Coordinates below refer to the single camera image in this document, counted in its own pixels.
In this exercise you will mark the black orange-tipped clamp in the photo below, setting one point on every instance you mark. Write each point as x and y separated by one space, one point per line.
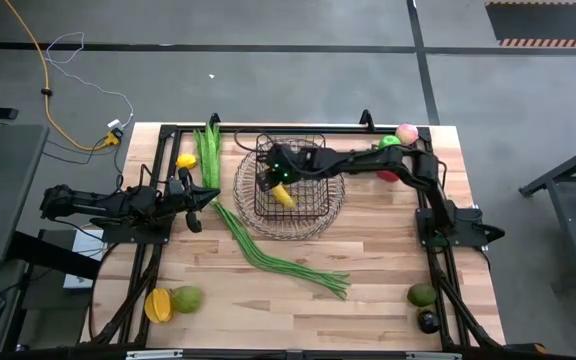
525 348

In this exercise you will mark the red fruit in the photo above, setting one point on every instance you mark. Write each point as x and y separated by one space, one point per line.
388 176

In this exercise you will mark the silver metal bracket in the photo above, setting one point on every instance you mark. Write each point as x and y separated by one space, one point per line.
154 354
433 356

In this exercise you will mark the pale green mango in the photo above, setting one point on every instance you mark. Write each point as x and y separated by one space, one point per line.
188 299

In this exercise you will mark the black metal table frame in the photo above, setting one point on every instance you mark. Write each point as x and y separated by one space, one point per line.
348 130

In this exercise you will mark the yellow banana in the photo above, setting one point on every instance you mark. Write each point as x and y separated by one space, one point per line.
284 196

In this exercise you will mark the black avocado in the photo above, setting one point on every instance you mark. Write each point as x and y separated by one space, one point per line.
428 322

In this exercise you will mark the black orange-striped floor mat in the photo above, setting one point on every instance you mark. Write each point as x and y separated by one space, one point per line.
548 22

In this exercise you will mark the orange starfruit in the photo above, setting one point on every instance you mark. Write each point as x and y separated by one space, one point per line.
158 306

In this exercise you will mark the black desk beam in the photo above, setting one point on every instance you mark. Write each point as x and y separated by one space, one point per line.
53 255

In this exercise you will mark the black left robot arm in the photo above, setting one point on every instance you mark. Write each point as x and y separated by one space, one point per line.
93 202

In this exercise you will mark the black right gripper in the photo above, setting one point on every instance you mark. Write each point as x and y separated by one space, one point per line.
295 162

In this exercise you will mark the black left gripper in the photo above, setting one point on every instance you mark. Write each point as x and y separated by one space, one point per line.
183 197

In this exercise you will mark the green apple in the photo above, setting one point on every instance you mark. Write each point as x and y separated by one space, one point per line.
389 141

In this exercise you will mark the grey metal table frame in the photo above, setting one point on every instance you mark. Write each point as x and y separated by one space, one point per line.
568 210

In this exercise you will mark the green long beans bundle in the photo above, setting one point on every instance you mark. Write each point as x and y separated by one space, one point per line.
258 255

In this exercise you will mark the white power adapter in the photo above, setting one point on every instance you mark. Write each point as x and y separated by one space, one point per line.
115 123

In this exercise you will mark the yellow lemon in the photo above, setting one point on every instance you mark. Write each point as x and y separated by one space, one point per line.
186 161

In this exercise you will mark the white box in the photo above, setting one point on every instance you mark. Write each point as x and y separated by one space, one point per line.
85 260

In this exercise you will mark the pink peach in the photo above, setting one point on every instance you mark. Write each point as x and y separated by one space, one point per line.
407 133

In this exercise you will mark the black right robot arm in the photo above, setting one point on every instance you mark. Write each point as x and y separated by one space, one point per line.
393 157

